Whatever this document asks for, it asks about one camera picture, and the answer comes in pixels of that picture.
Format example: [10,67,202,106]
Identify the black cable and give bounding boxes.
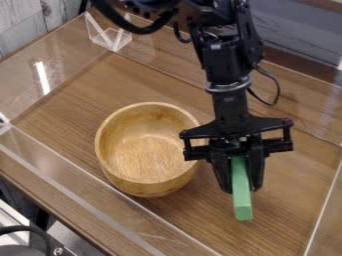
[0,225,58,256]

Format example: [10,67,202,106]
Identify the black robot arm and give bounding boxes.
[94,0,293,193]

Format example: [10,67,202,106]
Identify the green rectangular block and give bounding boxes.
[231,156,253,221]

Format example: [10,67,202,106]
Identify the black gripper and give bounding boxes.
[179,88,294,194]

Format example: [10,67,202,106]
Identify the brown wooden bowl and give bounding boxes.
[94,102,199,198]

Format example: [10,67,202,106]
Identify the clear acrylic tray enclosure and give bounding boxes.
[0,11,342,256]

